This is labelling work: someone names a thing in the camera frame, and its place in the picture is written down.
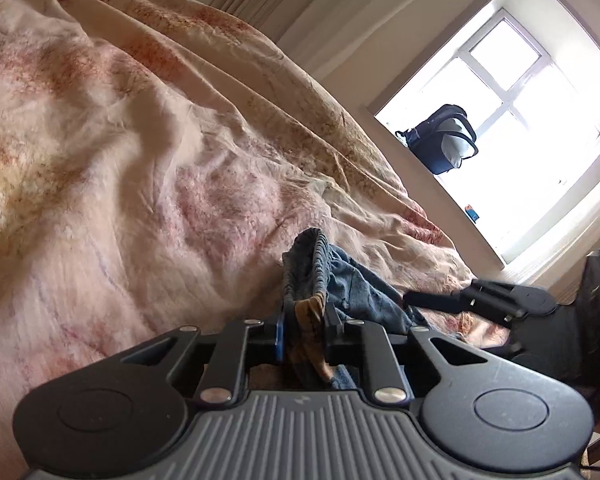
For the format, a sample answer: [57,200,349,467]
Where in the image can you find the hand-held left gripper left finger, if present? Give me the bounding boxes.
[121,310,287,407]

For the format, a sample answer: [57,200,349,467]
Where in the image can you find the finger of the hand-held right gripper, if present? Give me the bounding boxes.
[403,279,557,323]

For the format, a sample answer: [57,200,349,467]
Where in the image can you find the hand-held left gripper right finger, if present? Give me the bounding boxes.
[322,306,486,406]

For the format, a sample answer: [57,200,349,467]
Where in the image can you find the blue printed pants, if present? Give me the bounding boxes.
[281,228,432,392]

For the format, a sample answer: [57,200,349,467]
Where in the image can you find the dark blue backpack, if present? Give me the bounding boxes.
[395,104,480,176]

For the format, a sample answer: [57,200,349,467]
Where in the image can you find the white framed window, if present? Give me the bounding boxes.
[365,0,600,267]

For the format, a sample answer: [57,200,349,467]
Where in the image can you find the pink floral blanket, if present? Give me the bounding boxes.
[0,0,518,411]

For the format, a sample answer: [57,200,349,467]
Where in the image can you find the beige curtain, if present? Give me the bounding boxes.
[207,0,523,83]

